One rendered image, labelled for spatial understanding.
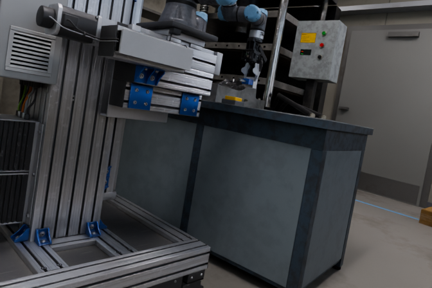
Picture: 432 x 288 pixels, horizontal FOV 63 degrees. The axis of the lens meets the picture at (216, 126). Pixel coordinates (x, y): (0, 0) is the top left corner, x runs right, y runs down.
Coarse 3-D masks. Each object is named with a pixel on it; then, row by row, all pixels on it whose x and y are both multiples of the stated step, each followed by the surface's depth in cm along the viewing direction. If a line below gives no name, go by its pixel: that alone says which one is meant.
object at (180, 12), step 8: (168, 0) 127; (176, 0) 125; (184, 0) 125; (168, 8) 126; (176, 8) 125; (184, 8) 126; (192, 8) 128; (160, 16) 128; (168, 16) 125; (176, 16) 125; (184, 16) 125; (192, 16) 127; (192, 24) 127
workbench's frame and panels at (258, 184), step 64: (128, 128) 217; (192, 128) 185; (256, 128) 161; (320, 128) 143; (128, 192) 214; (192, 192) 182; (256, 192) 159; (320, 192) 148; (256, 256) 157; (320, 256) 162
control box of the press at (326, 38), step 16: (304, 32) 245; (320, 32) 238; (336, 32) 231; (304, 48) 244; (320, 48) 237; (336, 48) 233; (304, 64) 243; (320, 64) 236; (336, 64) 238; (304, 80) 258; (320, 80) 242; (336, 80) 243; (304, 96) 247
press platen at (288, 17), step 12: (276, 12) 255; (216, 24) 311; (228, 24) 303; (240, 24) 296; (288, 24) 271; (216, 36) 363; (228, 36) 353; (240, 36) 343; (264, 36) 325; (288, 36) 309
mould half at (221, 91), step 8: (216, 88) 179; (224, 88) 183; (240, 88) 200; (248, 88) 201; (208, 96) 182; (216, 96) 179; (224, 96) 185; (240, 96) 196; (248, 96) 202; (248, 104) 204; (256, 104) 211; (264, 104) 218
